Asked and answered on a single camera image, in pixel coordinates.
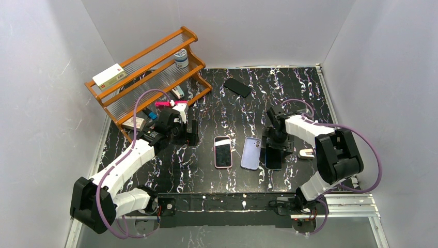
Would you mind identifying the clear magsafe phone case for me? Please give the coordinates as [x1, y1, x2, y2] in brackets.
[294, 109, 314, 119]

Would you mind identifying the white blue round jar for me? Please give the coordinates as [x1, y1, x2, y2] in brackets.
[174, 49, 189, 68]

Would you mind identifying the blue black marker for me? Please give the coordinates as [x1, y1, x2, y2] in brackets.
[142, 108, 158, 120]

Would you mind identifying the beige staples box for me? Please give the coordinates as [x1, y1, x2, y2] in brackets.
[121, 117, 146, 131]

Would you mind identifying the lilac phone case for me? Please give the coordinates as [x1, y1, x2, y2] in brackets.
[240, 137, 261, 171]

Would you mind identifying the orange wooden shelf rack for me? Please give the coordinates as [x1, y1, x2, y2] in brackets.
[84, 26, 212, 141]

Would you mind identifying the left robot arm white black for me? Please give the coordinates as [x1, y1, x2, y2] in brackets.
[70, 103, 199, 234]

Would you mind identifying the purple phone black screen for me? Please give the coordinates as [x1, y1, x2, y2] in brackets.
[215, 137, 232, 168]

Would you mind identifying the white teal stapler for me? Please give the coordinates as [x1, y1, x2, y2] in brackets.
[171, 86, 185, 100]

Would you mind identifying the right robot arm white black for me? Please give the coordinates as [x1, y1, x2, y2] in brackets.
[261, 105, 364, 206]

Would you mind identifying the white cardboard box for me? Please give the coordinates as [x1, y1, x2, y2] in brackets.
[92, 64, 127, 91]

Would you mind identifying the pink phone case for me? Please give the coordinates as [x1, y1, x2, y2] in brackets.
[213, 136, 233, 169]

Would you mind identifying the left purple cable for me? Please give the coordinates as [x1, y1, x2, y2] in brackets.
[96, 89, 172, 239]

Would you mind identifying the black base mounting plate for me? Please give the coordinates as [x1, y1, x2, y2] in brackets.
[158, 193, 328, 230]

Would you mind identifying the black phone case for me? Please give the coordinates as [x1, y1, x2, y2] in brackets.
[223, 78, 252, 98]

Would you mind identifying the dark teal phone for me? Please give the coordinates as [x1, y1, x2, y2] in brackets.
[265, 147, 283, 171]

